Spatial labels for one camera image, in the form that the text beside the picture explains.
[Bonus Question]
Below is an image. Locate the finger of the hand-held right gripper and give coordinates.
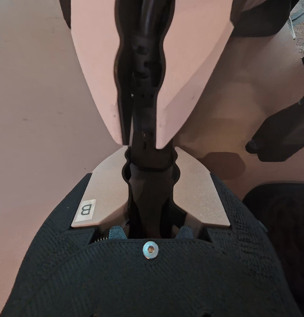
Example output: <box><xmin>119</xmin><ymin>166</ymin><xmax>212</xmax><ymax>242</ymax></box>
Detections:
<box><xmin>70</xmin><ymin>0</ymin><xmax>134</xmax><ymax>146</ymax></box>
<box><xmin>155</xmin><ymin>0</ymin><xmax>235</xmax><ymax>149</ymax></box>

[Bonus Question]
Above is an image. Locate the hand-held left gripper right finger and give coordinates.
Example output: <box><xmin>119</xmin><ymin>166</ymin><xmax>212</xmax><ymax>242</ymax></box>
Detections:
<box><xmin>170</xmin><ymin>146</ymin><xmax>231</xmax><ymax>236</ymax></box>

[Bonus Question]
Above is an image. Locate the black power strip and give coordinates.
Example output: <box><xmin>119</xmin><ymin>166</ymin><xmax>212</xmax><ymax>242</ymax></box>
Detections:
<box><xmin>129</xmin><ymin>146</ymin><xmax>178</xmax><ymax>236</ymax></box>

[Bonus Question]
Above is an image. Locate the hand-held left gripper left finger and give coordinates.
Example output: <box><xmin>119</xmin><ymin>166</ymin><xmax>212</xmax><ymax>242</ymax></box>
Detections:
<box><xmin>71</xmin><ymin>146</ymin><xmax>131</xmax><ymax>233</ymax></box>

